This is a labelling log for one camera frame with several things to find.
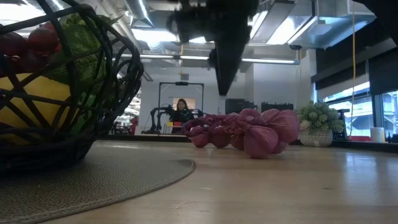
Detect purple grape bunch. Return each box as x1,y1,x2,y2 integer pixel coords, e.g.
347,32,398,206
182,108,301,159

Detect black aluminium table frame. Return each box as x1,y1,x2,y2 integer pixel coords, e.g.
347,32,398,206
99,133,398,154

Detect round grey placemat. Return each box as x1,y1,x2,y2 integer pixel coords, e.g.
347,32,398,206
0,144,197,224

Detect black background rig frame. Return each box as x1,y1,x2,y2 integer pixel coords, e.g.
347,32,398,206
157,81,205,135

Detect dark woven wicker basket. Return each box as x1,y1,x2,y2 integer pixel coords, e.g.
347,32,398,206
0,0,145,175

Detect dark red grape bunch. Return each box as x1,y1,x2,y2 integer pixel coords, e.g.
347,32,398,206
0,21,62,75

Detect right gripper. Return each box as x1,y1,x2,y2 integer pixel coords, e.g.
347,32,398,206
166,0,259,96

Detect yellow lemon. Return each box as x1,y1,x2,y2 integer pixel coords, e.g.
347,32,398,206
0,73,73,146

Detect white patterned plant pot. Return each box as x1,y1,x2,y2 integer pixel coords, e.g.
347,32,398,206
298,129,334,147

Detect white cylindrical cup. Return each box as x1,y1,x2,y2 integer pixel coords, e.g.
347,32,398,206
370,126,386,144

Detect red background object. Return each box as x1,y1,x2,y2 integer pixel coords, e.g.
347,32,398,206
129,115,140,136

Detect person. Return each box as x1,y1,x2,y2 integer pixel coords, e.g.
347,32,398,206
169,98,200,124

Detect black background monitor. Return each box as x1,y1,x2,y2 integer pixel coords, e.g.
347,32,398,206
261,101,295,114
224,98,258,115

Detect yellow hanging cord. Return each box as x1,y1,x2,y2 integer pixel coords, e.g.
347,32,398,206
349,12,356,139

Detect silver ceiling air duct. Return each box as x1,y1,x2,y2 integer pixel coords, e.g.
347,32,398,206
124,0,155,28

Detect long ceiling tube light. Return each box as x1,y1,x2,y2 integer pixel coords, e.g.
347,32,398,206
119,53,300,65

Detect large green cucumber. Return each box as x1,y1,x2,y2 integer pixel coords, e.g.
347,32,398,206
43,12,124,94

